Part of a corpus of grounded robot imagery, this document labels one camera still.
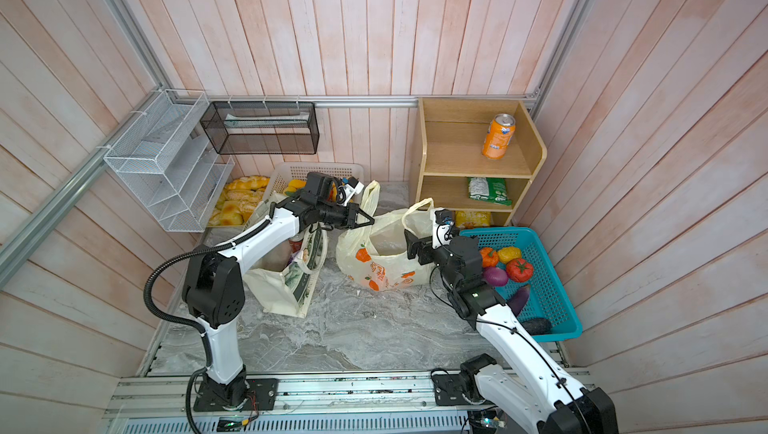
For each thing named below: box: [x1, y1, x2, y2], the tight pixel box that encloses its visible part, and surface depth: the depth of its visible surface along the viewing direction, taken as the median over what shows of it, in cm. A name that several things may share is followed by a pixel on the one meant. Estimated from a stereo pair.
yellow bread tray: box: [209, 175, 270, 227], surface depth 109 cm
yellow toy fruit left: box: [283, 179, 307, 196], surface depth 116 cm
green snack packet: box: [468, 177, 512, 206], surface depth 94 cm
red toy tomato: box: [506, 258, 534, 283], surface depth 92 cm
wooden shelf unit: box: [415, 97, 547, 227], surface depth 88 cm
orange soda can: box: [482, 113, 517, 160], surface depth 78 cm
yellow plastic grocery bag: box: [336, 180, 436, 292], surface depth 85 cm
